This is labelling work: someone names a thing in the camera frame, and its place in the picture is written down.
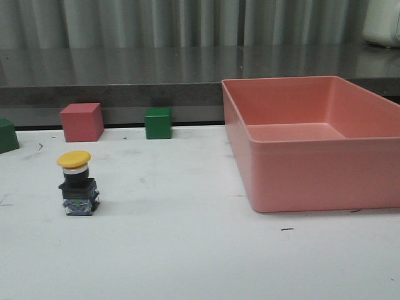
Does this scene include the green cube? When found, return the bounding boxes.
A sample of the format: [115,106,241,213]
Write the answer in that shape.
[144,107,172,139]

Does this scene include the green block at left edge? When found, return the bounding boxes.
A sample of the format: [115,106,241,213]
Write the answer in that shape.
[0,118,19,154]

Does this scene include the yellow push button switch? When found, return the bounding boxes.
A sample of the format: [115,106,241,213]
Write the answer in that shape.
[57,151,99,216]

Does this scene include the pink plastic bin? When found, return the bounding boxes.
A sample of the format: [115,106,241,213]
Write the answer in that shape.
[222,76,399,213]

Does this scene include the pink cube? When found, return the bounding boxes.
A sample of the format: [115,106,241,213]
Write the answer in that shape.
[60,103,104,143]

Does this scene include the grey stone counter ledge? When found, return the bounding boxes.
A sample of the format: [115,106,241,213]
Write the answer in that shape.
[1,44,399,129]

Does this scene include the grey pleated curtain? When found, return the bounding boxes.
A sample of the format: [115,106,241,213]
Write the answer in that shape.
[1,1,368,49]

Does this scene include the white appliance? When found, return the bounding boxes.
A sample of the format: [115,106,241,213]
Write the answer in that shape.
[362,0,399,48]

